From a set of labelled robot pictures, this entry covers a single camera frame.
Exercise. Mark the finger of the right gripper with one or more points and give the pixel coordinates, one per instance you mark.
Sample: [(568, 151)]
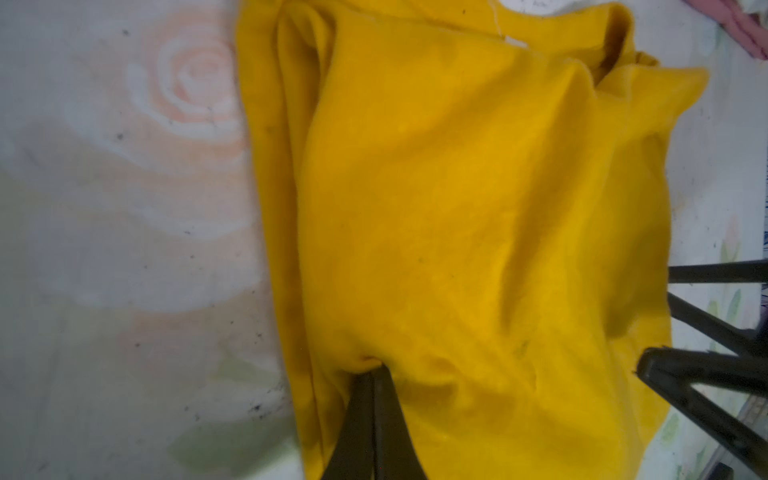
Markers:
[(674, 375), (751, 342)]

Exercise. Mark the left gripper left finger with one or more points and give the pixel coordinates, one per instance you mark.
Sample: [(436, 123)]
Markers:
[(353, 455)]

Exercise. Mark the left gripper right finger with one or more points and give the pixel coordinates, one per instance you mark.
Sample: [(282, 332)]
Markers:
[(394, 454)]

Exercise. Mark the yellow t-shirt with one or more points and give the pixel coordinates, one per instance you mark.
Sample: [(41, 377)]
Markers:
[(476, 199)]

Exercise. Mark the pink folded t-shirt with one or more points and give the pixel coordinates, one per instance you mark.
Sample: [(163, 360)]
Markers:
[(744, 21)]

